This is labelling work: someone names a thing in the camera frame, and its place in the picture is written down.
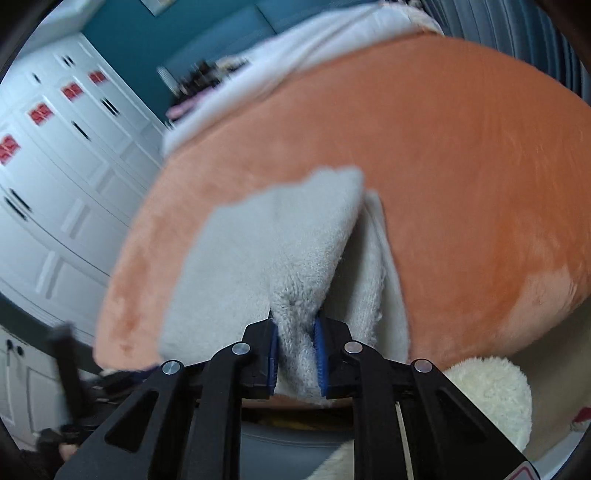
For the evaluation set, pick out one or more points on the pile of dark clothes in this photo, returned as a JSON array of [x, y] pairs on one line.
[[203, 83]]

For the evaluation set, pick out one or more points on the white wardrobe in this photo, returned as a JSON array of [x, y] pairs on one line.
[[69, 198]]

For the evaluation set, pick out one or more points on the grey sweater with black hearts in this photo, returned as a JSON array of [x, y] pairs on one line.
[[258, 258]]

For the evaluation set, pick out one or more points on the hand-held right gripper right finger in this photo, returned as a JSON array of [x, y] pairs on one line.
[[319, 355]]

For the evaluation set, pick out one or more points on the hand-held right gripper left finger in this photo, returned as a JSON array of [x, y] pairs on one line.
[[273, 355]]

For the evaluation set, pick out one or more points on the white duvet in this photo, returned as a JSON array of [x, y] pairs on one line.
[[286, 55]]

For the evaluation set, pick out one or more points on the red paper door decoration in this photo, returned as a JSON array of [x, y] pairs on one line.
[[97, 77], [40, 113], [71, 91], [7, 150]]

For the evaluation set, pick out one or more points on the orange plush blanket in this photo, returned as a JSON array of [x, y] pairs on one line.
[[461, 184]]

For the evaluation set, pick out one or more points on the grey-blue bed frame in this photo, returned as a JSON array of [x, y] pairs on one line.
[[295, 452]]

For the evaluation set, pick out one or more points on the grey-blue pleated curtain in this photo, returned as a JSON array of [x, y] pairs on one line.
[[517, 37]]

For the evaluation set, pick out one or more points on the blue upholstered headboard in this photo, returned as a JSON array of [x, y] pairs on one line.
[[217, 44]]

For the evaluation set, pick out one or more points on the white floral fabric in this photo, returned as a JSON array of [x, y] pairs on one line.
[[579, 421]]

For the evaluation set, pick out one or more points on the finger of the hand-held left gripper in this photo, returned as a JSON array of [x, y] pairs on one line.
[[69, 369]]

